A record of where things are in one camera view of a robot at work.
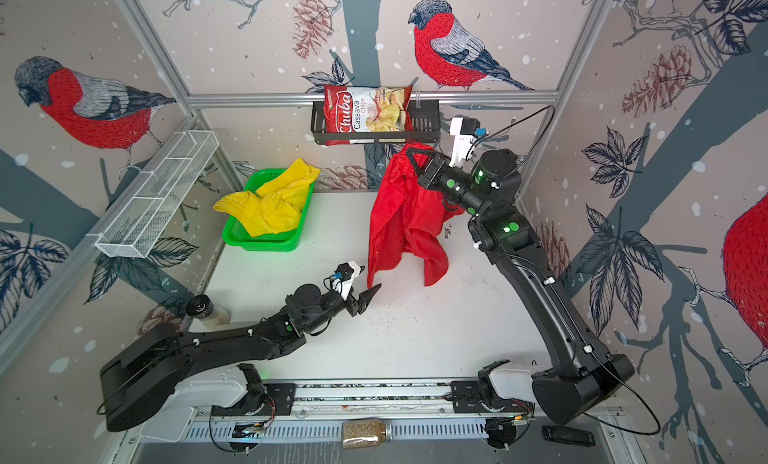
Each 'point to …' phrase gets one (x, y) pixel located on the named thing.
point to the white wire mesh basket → (134, 231)
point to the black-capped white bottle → (201, 307)
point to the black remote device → (568, 435)
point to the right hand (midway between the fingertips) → (394, 158)
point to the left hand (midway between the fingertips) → (370, 277)
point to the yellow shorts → (275, 207)
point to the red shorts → (406, 214)
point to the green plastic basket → (238, 236)
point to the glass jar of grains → (364, 433)
